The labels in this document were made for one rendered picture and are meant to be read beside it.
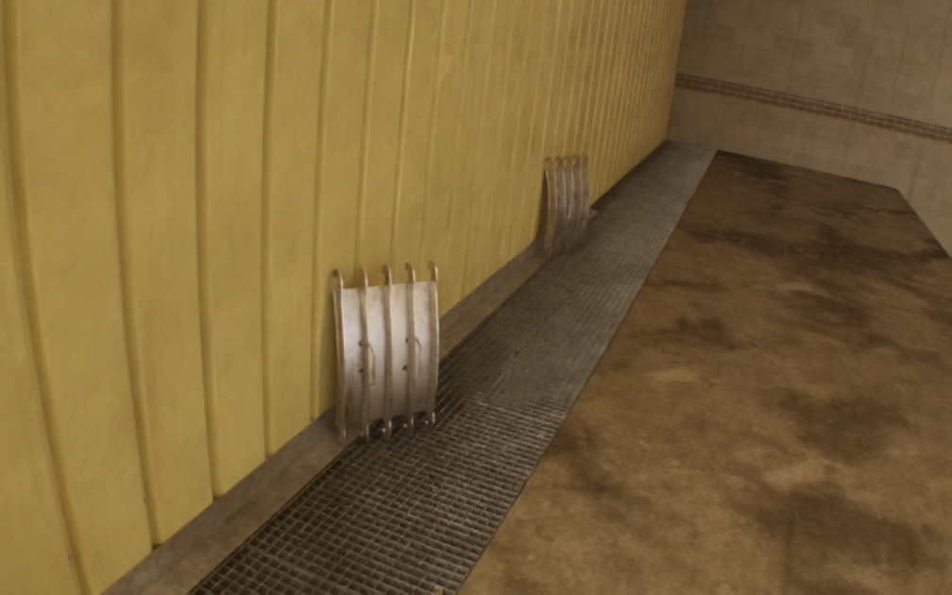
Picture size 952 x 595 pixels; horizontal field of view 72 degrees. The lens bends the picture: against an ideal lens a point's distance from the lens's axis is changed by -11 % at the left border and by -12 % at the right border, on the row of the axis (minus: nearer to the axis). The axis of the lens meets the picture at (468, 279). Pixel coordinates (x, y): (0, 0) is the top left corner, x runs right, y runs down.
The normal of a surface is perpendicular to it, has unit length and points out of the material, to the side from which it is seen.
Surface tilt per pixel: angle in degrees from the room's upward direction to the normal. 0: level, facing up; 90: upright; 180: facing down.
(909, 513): 0
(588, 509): 0
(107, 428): 90
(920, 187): 90
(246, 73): 90
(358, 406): 94
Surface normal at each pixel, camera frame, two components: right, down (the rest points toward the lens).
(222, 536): 0.10, -0.93
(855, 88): -0.39, 0.30
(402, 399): 0.46, 0.43
